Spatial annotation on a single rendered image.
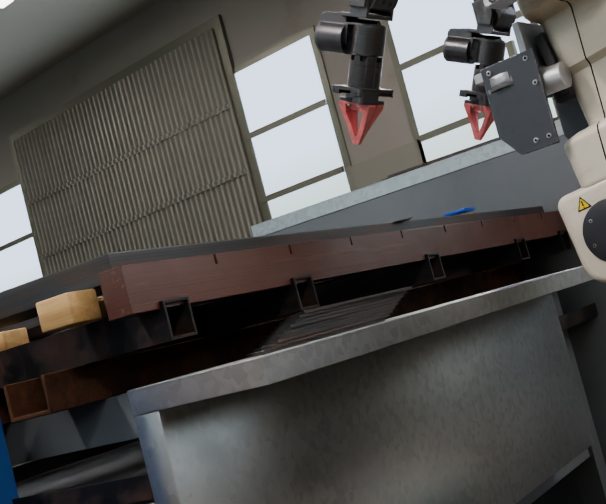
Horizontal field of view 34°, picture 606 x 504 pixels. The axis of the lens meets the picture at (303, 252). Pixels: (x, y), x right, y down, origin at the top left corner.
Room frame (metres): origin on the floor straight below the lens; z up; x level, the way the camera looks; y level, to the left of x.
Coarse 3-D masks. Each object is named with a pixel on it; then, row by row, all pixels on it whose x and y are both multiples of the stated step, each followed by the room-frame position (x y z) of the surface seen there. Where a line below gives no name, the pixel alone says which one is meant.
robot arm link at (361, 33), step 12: (348, 24) 1.69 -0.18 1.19; (360, 24) 1.68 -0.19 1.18; (372, 24) 1.67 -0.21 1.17; (348, 36) 1.70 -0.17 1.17; (360, 36) 1.67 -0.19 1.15; (372, 36) 1.67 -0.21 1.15; (384, 36) 1.68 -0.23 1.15; (348, 48) 1.72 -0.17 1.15; (360, 48) 1.67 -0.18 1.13; (372, 48) 1.67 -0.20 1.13; (384, 48) 1.70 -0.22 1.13
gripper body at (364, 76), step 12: (360, 60) 1.68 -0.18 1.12; (372, 60) 1.68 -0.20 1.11; (348, 72) 1.71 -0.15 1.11; (360, 72) 1.68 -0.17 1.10; (372, 72) 1.68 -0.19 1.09; (348, 84) 1.71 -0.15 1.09; (360, 84) 1.69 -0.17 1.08; (372, 84) 1.69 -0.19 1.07; (360, 96) 1.67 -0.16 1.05; (384, 96) 1.73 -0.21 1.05
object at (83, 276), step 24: (456, 216) 2.11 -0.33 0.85; (480, 216) 2.21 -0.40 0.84; (504, 216) 2.32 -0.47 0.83; (240, 240) 1.47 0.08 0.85; (264, 240) 1.52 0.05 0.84; (288, 240) 1.57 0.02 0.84; (312, 240) 1.63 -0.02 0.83; (96, 264) 1.25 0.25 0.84; (120, 264) 1.25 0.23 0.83; (24, 288) 1.33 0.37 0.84; (48, 288) 1.30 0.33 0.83; (72, 288) 1.28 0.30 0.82; (96, 288) 1.28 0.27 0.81; (0, 312) 1.36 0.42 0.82; (24, 312) 1.35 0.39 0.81
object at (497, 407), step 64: (512, 320) 2.01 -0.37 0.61; (320, 384) 1.41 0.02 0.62; (384, 384) 1.55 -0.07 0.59; (448, 384) 1.72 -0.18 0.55; (512, 384) 1.94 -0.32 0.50; (576, 384) 2.22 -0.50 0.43; (192, 448) 1.17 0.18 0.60; (256, 448) 1.26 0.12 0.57; (320, 448) 1.38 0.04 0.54; (384, 448) 1.51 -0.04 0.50; (448, 448) 1.67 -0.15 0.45; (512, 448) 1.88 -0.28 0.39; (576, 448) 2.13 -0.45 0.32
